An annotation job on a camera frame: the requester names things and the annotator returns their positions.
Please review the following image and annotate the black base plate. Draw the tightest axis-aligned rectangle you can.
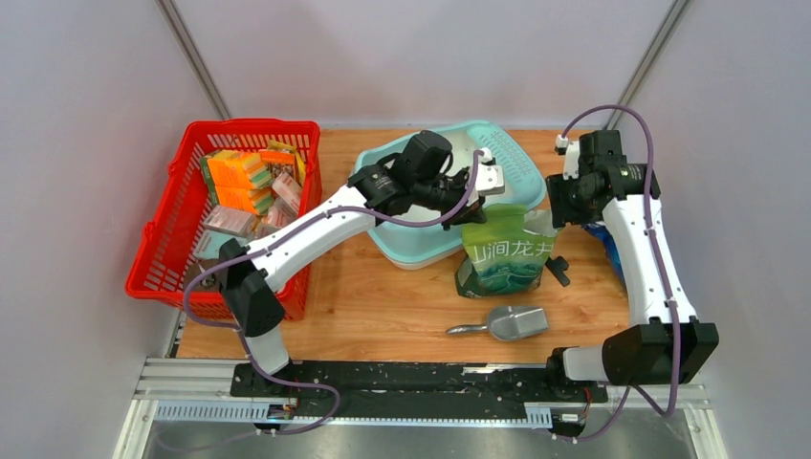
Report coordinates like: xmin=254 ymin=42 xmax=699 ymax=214
xmin=230 ymin=361 xmax=607 ymax=420

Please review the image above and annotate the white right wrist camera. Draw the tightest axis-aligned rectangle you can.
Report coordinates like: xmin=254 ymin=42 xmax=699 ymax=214
xmin=555 ymin=135 xmax=580 ymax=180

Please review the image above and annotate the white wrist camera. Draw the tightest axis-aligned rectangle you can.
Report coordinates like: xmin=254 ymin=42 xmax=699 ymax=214
xmin=555 ymin=135 xmax=580 ymax=180
xmin=473 ymin=147 xmax=506 ymax=196

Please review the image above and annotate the pink sponge box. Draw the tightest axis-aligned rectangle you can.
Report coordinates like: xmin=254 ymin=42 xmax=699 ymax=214
xmin=202 ymin=205 xmax=258 ymax=237

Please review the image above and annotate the orange sponge pack lower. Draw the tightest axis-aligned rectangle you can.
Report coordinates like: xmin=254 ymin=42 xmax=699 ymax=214
xmin=215 ymin=186 xmax=274 ymax=215

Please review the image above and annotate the teal sponge box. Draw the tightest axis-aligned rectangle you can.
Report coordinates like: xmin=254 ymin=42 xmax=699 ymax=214
xmin=191 ymin=229 xmax=233 ymax=260

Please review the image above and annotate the green cat litter bag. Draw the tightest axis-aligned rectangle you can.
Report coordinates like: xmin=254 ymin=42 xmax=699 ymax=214
xmin=454 ymin=204 xmax=559 ymax=298

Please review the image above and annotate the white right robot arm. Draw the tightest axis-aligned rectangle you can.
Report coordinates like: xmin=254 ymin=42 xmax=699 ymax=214
xmin=545 ymin=130 xmax=719 ymax=401

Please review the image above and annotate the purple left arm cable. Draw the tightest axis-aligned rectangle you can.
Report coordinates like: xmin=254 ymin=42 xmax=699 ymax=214
xmin=182 ymin=149 xmax=488 ymax=438

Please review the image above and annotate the red plastic basket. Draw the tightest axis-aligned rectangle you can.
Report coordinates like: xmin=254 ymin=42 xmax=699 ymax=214
xmin=125 ymin=119 xmax=322 ymax=320

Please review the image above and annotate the orange sponge pack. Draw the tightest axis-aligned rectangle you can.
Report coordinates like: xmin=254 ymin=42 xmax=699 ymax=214
xmin=204 ymin=149 xmax=273 ymax=189
xmin=215 ymin=186 xmax=274 ymax=215

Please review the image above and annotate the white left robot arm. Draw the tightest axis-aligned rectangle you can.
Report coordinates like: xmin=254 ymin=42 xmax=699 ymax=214
xmin=217 ymin=130 xmax=504 ymax=397

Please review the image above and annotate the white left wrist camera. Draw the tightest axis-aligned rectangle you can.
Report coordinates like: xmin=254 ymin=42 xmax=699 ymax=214
xmin=473 ymin=147 xmax=506 ymax=196

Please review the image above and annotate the blue plastic bag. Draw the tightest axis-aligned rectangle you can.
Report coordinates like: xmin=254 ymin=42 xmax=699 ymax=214
xmin=581 ymin=223 xmax=626 ymax=287

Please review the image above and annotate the orange sponge pack upper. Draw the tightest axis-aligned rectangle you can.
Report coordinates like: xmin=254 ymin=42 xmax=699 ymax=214
xmin=204 ymin=149 xmax=273 ymax=189

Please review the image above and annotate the black bag clip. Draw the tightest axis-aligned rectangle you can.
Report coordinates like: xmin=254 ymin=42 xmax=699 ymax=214
xmin=545 ymin=256 xmax=571 ymax=287

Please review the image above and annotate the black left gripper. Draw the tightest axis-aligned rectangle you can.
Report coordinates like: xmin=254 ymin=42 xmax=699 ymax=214
xmin=410 ymin=166 xmax=486 ymax=230

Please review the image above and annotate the light blue litter box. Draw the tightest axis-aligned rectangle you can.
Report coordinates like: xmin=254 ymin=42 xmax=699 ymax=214
xmin=368 ymin=120 xmax=546 ymax=270

